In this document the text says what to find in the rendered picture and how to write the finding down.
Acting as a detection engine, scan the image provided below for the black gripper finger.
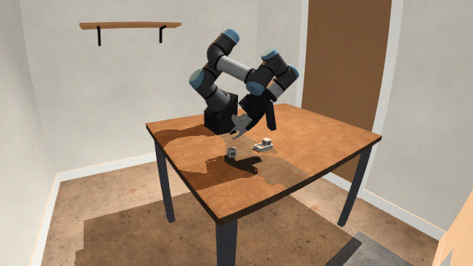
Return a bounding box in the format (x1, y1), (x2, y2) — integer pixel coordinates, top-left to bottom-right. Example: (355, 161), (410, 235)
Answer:
(232, 114), (262, 140)
(229, 113), (250, 135)

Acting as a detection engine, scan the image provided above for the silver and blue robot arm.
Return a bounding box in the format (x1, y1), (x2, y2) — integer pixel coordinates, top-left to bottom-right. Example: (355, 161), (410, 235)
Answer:
(189, 29), (299, 131)

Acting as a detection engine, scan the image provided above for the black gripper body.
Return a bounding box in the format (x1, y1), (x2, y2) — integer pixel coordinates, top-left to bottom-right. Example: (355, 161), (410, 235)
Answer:
(238, 88), (277, 119)

